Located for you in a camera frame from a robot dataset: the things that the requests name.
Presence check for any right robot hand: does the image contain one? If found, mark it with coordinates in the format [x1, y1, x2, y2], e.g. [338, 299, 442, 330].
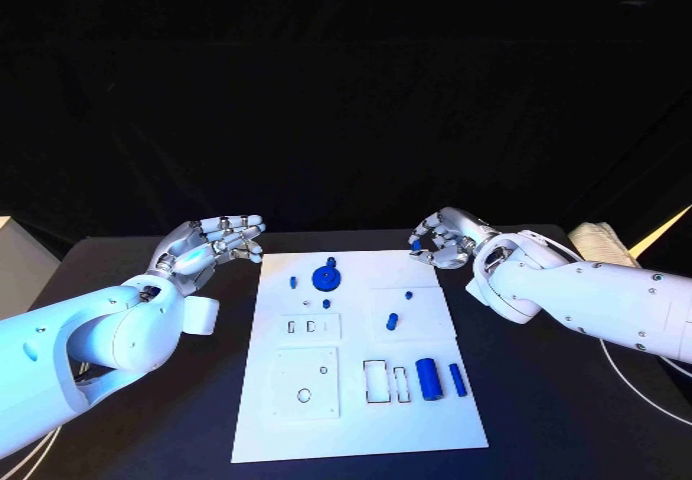
[407, 206, 502, 270]

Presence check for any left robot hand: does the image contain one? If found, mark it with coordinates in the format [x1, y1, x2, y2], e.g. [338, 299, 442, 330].
[146, 214, 269, 297]

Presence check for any white task board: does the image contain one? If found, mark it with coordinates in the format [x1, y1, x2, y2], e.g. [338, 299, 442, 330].
[230, 249, 491, 465]

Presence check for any blue gear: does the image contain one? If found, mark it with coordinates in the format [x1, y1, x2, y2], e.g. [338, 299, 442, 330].
[312, 265, 345, 293]

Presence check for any white folded cloth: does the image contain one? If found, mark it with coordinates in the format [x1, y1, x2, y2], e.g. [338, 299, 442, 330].
[567, 220, 644, 268]

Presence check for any white cabinet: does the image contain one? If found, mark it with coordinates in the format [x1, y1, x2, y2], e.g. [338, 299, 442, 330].
[0, 215, 63, 312]

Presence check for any thick blue cylinder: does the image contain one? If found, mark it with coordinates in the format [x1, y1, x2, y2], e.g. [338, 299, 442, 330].
[414, 357, 446, 402]

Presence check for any thin long blue cylinder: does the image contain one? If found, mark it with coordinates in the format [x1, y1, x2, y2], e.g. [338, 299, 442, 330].
[449, 362, 469, 398]

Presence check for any white cable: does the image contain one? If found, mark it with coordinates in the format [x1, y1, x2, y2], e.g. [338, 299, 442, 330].
[655, 354, 692, 377]
[0, 425, 63, 480]
[599, 335, 692, 425]
[533, 234, 589, 264]

